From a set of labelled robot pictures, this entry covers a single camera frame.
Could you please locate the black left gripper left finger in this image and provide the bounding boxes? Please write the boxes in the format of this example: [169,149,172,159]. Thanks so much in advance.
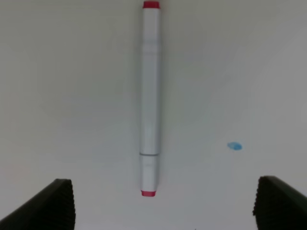
[0,179,76,230]

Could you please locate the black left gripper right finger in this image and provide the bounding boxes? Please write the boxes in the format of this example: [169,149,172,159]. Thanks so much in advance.
[253,176,307,230]

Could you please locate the white marker red caps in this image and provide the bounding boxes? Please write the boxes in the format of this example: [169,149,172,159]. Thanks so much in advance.
[140,0,161,197]

